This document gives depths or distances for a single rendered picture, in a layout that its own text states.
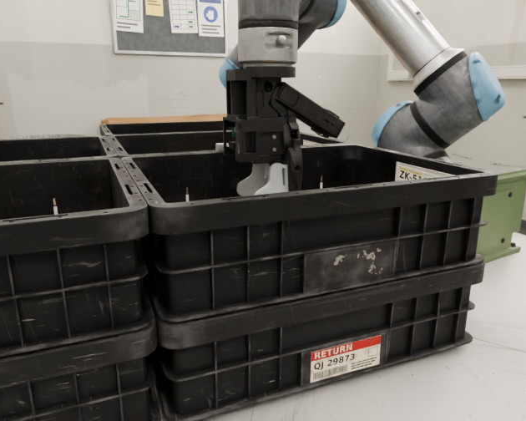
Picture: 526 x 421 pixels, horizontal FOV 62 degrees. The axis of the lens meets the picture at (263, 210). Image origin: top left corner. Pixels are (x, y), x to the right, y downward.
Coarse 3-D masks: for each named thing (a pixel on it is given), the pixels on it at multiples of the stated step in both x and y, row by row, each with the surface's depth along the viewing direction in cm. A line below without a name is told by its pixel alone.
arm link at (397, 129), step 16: (384, 112) 92; (400, 112) 91; (416, 112) 87; (384, 128) 92; (400, 128) 89; (416, 128) 87; (384, 144) 92; (400, 144) 89; (416, 144) 88; (432, 144) 87; (448, 144) 88
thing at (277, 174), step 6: (270, 168) 57; (276, 168) 57; (282, 168) 57; (270, 174) 57; (276, 174) 57; (282, 174) 58; (270, 180) 57; (276, 180) 57; (282, 180) 57; (264, 186) 57; (270, 186) 57; (276, 186) 57; (282, 186) 57; (258, 192) 56; (264, 192) 56; (270, 192) 57; (276, 192) 57
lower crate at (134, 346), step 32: (32, 352) 36; (64, 352) 36; (96, 352) 37; (128, 352) 38; (0, 384) 35; (32, 384) 37; (64, 384) 38; (96, 384) 39; (128, 384) 40; (0, 416) 37; (32, 416) 37; (64, 416) 39; (96, 416) 40; (128, 416) 41; (160, 416) 43
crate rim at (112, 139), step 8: (112, 136) 87; (120, 136) 89; (128, 136) 89; (136, 136) 90; (144, 136) 91; (152, 136) 91; (160, 136) 92; (168, 136) 92; (304, 136) 92; (312, 136) 89; (320, 136) 87; (112, 144) 76; (328, 144) 76; (336, 144) 76; (344, 144) 76; (120, 152) 66; (176, 152) 67; (184, 152) 66; (192, 152) 66
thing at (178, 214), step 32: (128, 160) 59; (416, 160) 62; (288, 192) 41; (320, 192) 42; (352, 192) 43; (384, 192) 44; (416, 192) 46; (448, 192) 48; (480, 192) 50; (160, 224) 37; (192, 224) 37; (224, 224) 39; (256, 224) 40
